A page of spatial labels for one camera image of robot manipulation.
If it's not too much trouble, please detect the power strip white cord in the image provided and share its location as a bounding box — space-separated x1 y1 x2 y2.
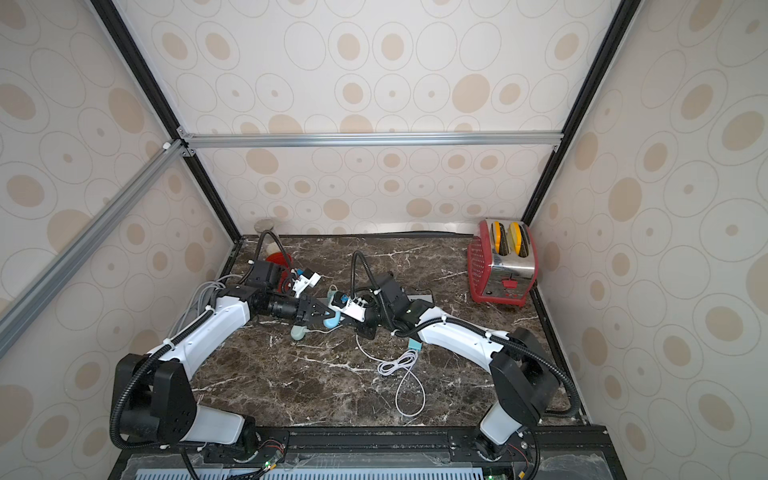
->
163 273 241 349

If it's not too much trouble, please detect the clear glass jar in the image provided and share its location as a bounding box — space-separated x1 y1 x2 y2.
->
254 218 275 235

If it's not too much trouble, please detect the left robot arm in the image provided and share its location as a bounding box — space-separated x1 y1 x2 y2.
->
108 254 335 456

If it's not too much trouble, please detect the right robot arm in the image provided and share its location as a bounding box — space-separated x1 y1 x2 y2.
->
340 250 581 461

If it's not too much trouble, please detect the horizontal aluminium rail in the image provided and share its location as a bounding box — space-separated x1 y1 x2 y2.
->
177 127 563 149

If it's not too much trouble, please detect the diagonal aluminium rail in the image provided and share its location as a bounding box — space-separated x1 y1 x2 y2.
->
1 139 184 354

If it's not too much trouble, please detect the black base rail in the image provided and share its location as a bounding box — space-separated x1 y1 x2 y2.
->
108 425 626 479

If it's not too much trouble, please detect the blue earbud case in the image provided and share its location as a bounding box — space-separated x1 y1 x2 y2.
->
323 316 340 330

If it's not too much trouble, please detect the white usb cable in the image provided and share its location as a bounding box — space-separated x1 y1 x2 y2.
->
355 334 427 419

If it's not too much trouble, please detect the red silver toaster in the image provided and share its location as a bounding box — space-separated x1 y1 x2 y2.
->
467 218 538 307

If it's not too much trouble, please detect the red metal cup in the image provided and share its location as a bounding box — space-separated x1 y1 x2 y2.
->
266 252 292 268

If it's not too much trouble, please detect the green earbud case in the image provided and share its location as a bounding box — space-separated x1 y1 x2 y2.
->
290 326 307 342

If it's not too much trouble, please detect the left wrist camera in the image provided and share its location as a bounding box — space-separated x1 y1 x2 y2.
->
291 269 321 298

